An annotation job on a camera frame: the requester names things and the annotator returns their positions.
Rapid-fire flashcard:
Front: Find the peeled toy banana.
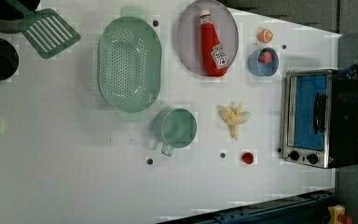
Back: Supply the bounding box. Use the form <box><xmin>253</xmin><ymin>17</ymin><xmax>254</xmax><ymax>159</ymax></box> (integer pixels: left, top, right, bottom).
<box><xmin>220</xmin><ymin>105</ymin><xmax>251</xmax><ymax>140</ymax></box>

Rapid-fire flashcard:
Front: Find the red ketchup bottle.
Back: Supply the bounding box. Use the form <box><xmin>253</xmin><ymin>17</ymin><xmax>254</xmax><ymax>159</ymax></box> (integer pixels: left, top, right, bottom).
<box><xmin>200</xmin><ymin>8</ymin><xmax>228</xmax><ymax>77</ymax></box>

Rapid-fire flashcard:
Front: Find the grey round plate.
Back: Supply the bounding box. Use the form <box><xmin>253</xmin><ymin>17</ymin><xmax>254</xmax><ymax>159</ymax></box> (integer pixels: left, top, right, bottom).
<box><xmin>176</xmin><ymin>0</ymin><xmax>239</xmax><ymax>76</ymax></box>

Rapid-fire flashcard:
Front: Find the green oval colander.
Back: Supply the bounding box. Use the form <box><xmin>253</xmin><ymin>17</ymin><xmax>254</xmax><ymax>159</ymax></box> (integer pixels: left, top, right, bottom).
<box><xmin>98</xmin><ymin>6</ymin><xmax>162</xmax><ymax>122</ymax></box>

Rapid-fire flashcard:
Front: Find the small red toy tomato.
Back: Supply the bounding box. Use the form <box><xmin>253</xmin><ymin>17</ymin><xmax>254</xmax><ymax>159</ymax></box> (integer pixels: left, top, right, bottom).
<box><xmin>241</xmin><ymin>152</ymin><xmax>254</xmax><ymax>164</ymax></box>

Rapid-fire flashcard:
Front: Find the blue small bowl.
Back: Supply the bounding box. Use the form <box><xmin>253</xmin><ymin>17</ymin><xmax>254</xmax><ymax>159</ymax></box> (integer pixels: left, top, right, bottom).
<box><xmin>249</xmin><ymin>48</ymin><xmax>279</xmax><ymax>77</ymax></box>

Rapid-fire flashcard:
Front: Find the red toy strawberry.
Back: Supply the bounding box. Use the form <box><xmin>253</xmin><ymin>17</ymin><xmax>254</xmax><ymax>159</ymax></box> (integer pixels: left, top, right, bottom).
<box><xmin>258</xmin><ymin>49</ymin><xmax>272</xmax><ymax>64</ymax></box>

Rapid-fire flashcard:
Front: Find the orange half toy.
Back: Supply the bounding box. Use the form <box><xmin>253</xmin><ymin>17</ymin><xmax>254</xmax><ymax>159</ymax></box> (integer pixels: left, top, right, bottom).
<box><xmin>257</xmin><ymin>29</ymin><xmax>273</xmax><ymax>43</ymax></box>

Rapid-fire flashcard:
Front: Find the green slotted spatula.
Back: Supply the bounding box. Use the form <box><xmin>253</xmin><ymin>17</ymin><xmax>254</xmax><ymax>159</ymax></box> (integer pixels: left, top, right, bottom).
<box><xmin>6</xmin><ymin>0</ymin><xmax>81</xmax><ymax>59</ymax></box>

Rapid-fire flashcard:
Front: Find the yellow red object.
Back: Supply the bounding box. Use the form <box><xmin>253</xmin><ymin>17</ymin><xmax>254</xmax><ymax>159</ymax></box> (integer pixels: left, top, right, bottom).
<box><xmin>328</xmin><ymin>204</ymin><xmax>353</xmax><ymax>224</ymax></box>

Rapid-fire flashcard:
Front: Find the black pot upper left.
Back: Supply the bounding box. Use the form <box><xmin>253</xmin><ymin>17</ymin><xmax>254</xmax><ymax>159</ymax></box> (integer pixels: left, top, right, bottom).
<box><xmin>0</xmin><ymin>0</ymin><xmax>23</xmax><ymax>34</ymax></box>

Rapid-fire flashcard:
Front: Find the blue metal frame rail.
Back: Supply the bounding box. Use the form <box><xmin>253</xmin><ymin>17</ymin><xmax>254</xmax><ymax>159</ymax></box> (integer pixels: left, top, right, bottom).
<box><xmin>159</xmin><ymin>190</ymin><xmax>338</xmax><ymax>224</ymax></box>

